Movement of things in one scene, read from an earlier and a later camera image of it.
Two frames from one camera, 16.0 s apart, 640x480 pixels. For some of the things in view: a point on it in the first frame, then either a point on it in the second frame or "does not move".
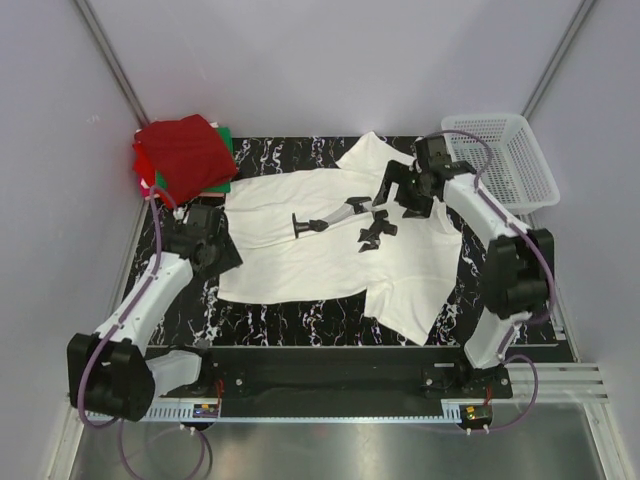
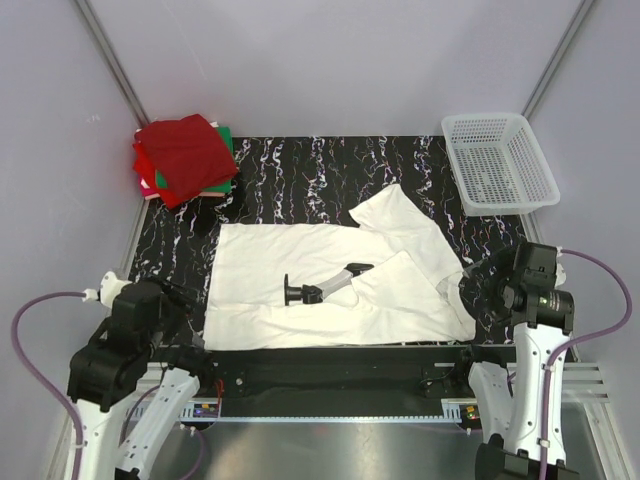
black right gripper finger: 418,206 -> 492,266
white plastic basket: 519,174 does not move
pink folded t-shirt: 145,192 does not move
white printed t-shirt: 319,232 -> 411,295
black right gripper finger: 396,172 -> 482,299
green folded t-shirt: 227,138 does not move
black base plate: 341,373 does not move
